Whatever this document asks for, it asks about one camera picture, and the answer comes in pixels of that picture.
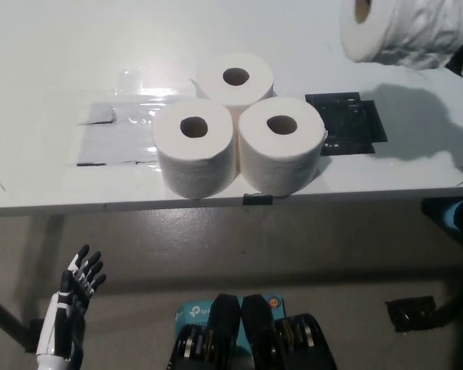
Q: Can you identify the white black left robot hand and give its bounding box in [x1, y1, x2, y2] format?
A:
[35, 243, 107, 359]

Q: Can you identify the smooth white toilet paper roll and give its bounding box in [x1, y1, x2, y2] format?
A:
[237, 96, 327, 196]
[152, 99, 238, 200]
[195, 52, 275, 116]

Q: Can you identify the black floor tape patch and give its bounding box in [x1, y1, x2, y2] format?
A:
[385, 295, 437, 332]
[22, 318, 49, 354]

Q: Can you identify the black table leg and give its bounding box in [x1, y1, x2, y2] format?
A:
[0, 288, 30, 354]

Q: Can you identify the black tape patch on table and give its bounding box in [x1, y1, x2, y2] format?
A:
[304, 91, 389, 157]

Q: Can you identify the teal tp-link box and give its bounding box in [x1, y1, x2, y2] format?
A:
[173, 294, 286, 370]

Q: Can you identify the grey tape patch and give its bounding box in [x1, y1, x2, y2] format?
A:
[65, 103, 167, 167]

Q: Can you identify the small black tape strip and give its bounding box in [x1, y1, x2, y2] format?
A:
[241, 193, 273, 206]

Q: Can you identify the clear glossy tape sheet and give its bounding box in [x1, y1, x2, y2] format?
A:
[115, 68, 201, 128]

